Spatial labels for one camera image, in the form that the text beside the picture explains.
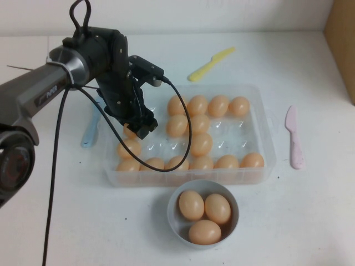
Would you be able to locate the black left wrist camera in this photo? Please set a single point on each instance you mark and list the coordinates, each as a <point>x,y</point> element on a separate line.
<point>147,69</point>

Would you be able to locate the brown cardboard box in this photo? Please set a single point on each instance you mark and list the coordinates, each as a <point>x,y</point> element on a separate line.
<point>342,50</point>

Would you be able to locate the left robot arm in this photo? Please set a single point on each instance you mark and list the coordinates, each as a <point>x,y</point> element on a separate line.
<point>33,83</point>

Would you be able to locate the yellow plastic knife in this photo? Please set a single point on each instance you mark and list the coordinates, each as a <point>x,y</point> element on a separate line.
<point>203,69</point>

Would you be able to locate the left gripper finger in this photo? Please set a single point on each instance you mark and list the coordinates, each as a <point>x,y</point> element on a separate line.
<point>144,133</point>
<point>127,124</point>

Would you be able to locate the blue plastic fork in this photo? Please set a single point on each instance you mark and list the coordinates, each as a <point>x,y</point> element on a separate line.
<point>90,135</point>

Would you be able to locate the clear plastic egg box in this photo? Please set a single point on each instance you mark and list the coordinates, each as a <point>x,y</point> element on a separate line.
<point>235,133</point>

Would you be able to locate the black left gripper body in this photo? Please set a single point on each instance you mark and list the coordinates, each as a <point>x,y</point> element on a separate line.
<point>122,99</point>

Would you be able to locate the pink plastic knife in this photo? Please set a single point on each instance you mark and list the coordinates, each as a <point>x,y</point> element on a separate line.
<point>294,144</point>

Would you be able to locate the grey round bowl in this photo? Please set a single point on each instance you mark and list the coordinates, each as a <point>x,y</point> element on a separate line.
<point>173,219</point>

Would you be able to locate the beige plastic egg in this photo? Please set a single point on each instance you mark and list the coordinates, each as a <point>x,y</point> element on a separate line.
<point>205,232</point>
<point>217,209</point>
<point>129,149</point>
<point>153,163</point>
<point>226,162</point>
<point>129,133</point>
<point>198,105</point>
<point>239,106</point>
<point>127,165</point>
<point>201,163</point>
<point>200,124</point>
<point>218,106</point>
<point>252,160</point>
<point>177,126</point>
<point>174,106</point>
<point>177,162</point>
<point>191,205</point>
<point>202,144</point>

